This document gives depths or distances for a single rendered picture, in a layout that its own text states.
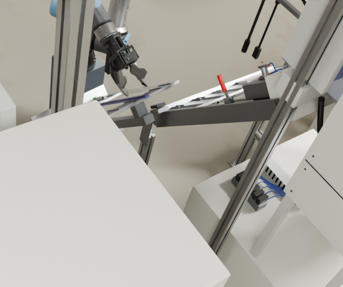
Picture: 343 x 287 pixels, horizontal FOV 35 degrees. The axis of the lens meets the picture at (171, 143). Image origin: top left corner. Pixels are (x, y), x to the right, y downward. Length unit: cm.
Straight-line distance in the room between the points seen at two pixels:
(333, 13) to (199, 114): 74
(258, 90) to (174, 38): 209
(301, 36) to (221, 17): 263
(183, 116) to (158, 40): 174
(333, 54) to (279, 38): 268
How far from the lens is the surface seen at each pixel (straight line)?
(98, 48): 247
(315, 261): 214
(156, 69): 350
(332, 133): 153
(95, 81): 266
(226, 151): 315
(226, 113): 182
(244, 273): 212
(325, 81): 147
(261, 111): 169
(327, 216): 166
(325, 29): 140
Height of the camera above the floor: 229
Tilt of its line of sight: 48 degrees down
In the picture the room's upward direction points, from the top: 18 degrees clockwise
